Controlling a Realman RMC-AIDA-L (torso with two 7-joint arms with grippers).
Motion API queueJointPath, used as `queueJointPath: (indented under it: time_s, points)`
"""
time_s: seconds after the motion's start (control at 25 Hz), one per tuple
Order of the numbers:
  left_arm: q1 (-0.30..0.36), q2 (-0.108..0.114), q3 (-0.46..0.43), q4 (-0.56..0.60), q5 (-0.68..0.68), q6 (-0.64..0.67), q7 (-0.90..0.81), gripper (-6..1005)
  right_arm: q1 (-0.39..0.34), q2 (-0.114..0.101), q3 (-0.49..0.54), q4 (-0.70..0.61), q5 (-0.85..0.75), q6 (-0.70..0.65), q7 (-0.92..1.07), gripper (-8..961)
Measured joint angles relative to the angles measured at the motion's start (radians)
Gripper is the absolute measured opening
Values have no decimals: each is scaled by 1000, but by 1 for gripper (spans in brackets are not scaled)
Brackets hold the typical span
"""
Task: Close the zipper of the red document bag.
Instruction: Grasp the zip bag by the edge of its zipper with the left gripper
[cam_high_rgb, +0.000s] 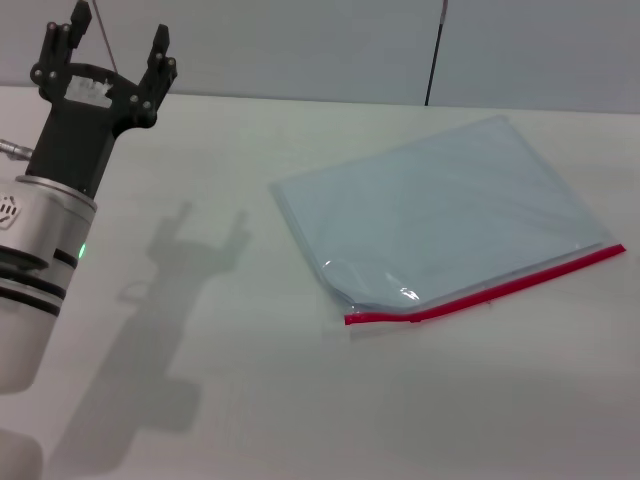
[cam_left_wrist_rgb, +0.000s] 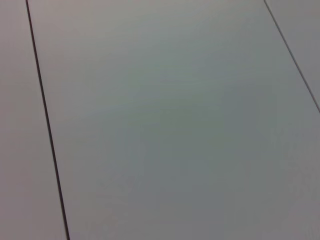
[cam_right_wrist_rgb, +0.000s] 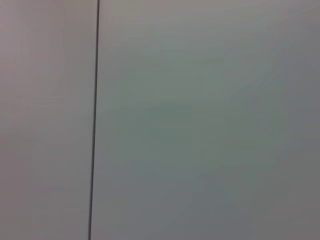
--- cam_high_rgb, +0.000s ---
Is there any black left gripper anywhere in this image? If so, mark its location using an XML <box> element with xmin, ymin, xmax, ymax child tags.
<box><xmin>23</xmin><ymin>0</ymin><xmax>179</xmax><ymax>198</ymax></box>

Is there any clear document bag red zipper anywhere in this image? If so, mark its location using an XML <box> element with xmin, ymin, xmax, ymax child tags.
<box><xmin>270</xmin><ymin>114</ymin><xmax>627</xmax><ymax>327</ymax></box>

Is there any brown vertical wall strip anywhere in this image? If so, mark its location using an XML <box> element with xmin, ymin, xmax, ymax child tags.
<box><xmin>91</xmin><ymin>0</ymin><xmax>120</xmax><ymax>74</ymax></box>

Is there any silver left wrist cable connector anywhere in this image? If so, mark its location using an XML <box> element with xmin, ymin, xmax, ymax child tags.
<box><xmin>0</xmin><ymin>138</ymin><xmax>34</xmax><ymax>162</ymax></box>

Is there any black vertical wall strip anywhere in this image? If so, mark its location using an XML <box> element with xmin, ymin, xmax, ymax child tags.
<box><xmin>424</xmin><ymin>0</ymin><xmax>450</xmax><ymax>107</ymax></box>

